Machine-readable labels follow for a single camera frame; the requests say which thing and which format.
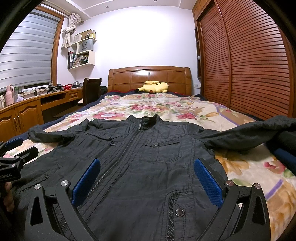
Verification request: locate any black zip jacket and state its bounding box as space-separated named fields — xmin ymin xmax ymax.
xmin=13 ymin=115 xmax=295 ymax=240

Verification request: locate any person left hand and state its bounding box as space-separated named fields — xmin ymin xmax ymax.
xmin=4 ymin=182 xmax=15 ymax=212

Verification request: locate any wooden desk cabinet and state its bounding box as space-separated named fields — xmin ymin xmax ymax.
xmin=0 ymin=88 xmax=82 ymax=141

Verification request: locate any pink bottle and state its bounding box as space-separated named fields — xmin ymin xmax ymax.
xmin=5 ymin=84 xmax=15 ymax=106

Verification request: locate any floral bed blanket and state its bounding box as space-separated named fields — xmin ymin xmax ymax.
xmin=1 ymin=93 xmax=295 ymax=240

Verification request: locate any red basket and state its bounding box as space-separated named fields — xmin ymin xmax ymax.
xmin=63 ymin=84 xmax=73 ymax=90

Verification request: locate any grey window blind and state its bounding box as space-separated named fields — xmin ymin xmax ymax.
xmin=1 ymin=9 xmax=60 ymax=91

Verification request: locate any dark wooden chair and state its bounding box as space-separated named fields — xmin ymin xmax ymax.
xmin=78 ymin=78 xmax=102 ymax=106

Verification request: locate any tied white curtain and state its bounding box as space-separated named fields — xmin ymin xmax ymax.
xmin=62 ymin=13 xmax=84 ymax=48

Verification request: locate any yellow plush toy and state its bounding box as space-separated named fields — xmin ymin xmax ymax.
xmin=135 ymin=81 xmax=169 ymax=93

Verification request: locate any wooden bed headboard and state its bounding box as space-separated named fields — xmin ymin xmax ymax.
xmin=107 ymin=66 xmax=193 ymax=95

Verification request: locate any wooden louvered wardrobe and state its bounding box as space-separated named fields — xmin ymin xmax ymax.
xmin=192 ymin=1 xmax=295 ymax=120

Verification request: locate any white wall shelf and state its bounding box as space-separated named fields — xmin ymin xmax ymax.
xmin=68 ymin=30 xmax=96 ymax=70

